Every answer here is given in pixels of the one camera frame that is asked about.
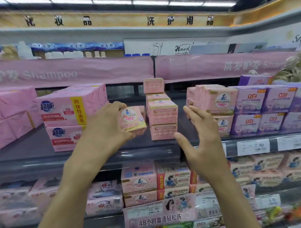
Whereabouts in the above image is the pink boxed soap white label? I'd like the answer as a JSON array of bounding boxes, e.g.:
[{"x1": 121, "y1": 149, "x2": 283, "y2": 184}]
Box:
[
  {"x1": 121, "y1": 162, "x2": 158, "y2": 196},
  {"x1": 123, "y1": 190, "x2": 158, "y2": 208}
]

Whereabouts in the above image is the pile of plain pink packs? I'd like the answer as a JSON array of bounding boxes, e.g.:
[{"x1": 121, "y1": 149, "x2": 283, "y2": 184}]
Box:
[{"x1": 0, "y1": 86, "x2": 44, "y2": 150}]

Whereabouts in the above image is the pink promo shelf card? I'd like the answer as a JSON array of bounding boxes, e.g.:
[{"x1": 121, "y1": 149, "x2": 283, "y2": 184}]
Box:
[{"x1": 122, "y1": 194, "x2": 197, "y2": 228}]

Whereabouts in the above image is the yellow header sign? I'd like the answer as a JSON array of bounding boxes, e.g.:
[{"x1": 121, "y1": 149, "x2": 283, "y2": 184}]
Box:
[{"x1": 0, "y1": 0, "x2": 301, "y2": 28}]

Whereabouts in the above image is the row of white bottles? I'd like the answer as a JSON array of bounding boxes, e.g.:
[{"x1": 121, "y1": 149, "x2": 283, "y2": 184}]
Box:
[{"x1": 44, "y1": 50, "x2": 107, "y2": 59}]

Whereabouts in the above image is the pink soap carton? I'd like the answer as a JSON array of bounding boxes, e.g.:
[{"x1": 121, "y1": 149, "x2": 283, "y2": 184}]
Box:
[
  {"x1": 150, "y1": 124, "x2": 178, "y2": 141},
  {"x1": 145, "y1": 93, "x2": 171, "y2": 103},
  {"x1": 138, "y1": 105, "x2": 147, "y2": 123},
  {"x1": 143, "y1": 78, "x2": 164, "y2": 94},
  {"x1": 118, "y1": 106, "x2": 147, "y2": 136},
  {"x1": 147, "y1": 100, "x2": 179, "y2": 126}
]

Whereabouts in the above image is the grey store shelf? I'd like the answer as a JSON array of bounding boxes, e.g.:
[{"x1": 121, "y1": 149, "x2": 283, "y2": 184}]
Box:
[{"x1": 0, "y1": 99, "x2": 301, "y2": 179}]

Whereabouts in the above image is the white price tag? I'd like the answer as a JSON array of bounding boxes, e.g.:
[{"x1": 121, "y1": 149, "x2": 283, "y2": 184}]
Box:
[
  {"x1": 277, "y1": 134, "x2": 301, "y2": 152},
  {"x1": 195, "y1": 190, "x2": 222, "y2": 219},
  {"x1": 237, "y1": 138, "x2": 270, "y2": 157},
  {"x1": 255, "y1": 194, "x2": 282, "y2": 210}
]

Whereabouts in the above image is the person's left hand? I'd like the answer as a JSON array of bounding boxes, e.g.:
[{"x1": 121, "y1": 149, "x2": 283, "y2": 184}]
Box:
[{"x1": 76, "y1": 101, "x2": 136, "y2": 165}]

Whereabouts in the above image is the red floral soap box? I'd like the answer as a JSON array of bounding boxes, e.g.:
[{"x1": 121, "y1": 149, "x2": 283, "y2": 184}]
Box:
[
  {"x1": 157, "y1": 187, "x2": 190, "y2": 200},
  {"x1": 156, "y1": 164, "x2": 191, "y2": 190}
]

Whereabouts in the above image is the stack of pink soap boxes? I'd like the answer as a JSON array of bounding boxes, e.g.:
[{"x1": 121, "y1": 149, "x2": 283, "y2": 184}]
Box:
[{"x1": 185, "y1": 84, "x2": 238, "y2": 137}]

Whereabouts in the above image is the person's right hand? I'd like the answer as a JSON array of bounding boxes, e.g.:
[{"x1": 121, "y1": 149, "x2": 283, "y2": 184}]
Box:
[{"x1": 174, "y1": 105, "x2": 232, "y2": 182}]

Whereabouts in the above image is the person's right forearm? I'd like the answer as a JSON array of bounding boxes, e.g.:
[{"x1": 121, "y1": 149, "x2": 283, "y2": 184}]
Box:
[{"x1": 200, "y1": 169, "x2": 262, "y2": 228}]

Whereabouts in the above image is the row of floral soap boxes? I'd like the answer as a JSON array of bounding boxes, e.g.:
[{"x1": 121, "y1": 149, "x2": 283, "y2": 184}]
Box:
[{"x1": 228, "y1": 151, "x2": 301, "y2": 189}]

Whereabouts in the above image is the pile of pale pink packs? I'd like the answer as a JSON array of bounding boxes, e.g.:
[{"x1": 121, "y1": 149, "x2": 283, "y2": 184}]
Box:
[{"x1": 0, "y1": 177, "x2": 60, "y2": 228}]

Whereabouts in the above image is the person's left forearm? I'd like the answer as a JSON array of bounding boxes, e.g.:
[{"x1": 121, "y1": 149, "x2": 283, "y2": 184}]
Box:
[{"x1": 38, "y1": 150, "x2": 111, "y2": 228}]

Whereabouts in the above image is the pink shelf banner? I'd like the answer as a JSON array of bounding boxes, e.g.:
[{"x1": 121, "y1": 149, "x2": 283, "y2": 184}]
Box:
[
  {"x1": 155, "y1": 51, "x2": 299, "y2": 83},
  {"x1": 0, "y1": 56, "x2": 155, "y2": 89}
]

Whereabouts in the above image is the stack of purple soap boxes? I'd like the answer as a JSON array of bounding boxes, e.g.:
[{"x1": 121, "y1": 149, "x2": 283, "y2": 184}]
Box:
[{"x1": 231, "y1": 74, "x2": 301, "y2": 137}]

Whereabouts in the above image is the white drawn poster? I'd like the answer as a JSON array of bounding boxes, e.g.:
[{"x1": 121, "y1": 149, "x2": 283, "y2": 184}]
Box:
[{"x1": 123, "y1": 39, "x2": 235, "y2": 56}]

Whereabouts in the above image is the blue shelf sign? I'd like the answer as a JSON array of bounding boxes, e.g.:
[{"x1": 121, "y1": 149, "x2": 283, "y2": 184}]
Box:
[{"x1": 29, "y1": 42, "x2": 124, "y2": 52}]

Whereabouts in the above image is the pink wrapped soap pack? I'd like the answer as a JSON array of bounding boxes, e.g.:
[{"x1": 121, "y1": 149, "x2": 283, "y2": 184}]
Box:
[
  {"x1": 85, "y1": 195, "x2": 124, "y2": 217},
  {"x1": 87, "y1": 180, "x2": 123, "y2": 200}
]

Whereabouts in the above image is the pink soap multipack yellow band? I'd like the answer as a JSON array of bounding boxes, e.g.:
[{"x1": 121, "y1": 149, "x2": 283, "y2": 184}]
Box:
[
  {"x1": 36, "y1": 83, "x2": 109, "y2": 128},
  {"x1": 46, "y1": 125, "x2": 87, "y2": 153}
]

